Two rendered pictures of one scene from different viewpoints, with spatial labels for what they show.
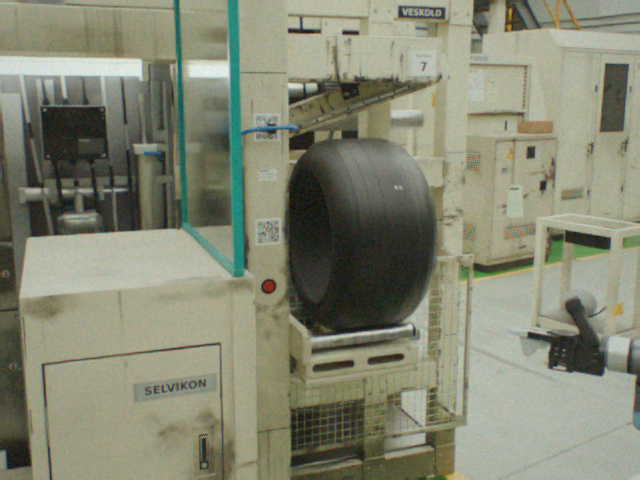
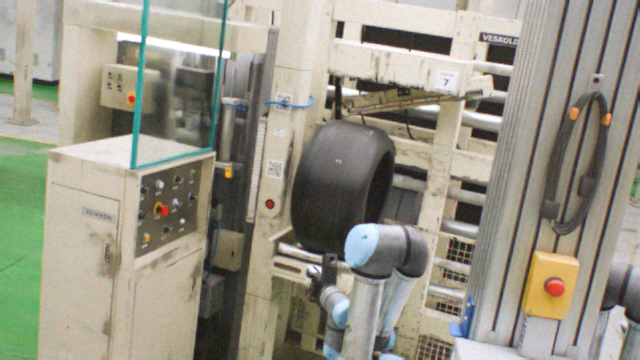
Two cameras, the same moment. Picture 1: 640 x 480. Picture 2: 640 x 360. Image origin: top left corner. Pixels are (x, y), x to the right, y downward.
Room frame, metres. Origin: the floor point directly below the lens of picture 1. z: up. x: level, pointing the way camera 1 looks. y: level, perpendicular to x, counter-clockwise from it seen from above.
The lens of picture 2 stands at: (-0.08, -1.80, 1.88)
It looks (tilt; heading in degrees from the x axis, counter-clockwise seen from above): 14 degrees down; 39
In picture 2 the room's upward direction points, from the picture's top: 9 degrees clockwise
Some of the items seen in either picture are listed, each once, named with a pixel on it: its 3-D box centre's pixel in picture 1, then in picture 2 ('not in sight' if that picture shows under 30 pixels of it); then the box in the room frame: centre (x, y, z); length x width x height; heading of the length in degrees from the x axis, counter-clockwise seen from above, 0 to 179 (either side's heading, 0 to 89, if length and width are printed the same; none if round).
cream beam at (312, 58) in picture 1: (343, 61); (400, 68); (2.49, -0.09, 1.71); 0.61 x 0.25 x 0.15; 110
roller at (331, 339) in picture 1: (359, 335); (315, 256); (2.04, -0.13, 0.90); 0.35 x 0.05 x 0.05; 110
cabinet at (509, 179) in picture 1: (501, 199); not in sight; (6.89, -1.77, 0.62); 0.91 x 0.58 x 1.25; 125
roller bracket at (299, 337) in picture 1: (286, 328); (288, 237); (2.10, 0.09, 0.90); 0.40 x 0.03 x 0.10; 20
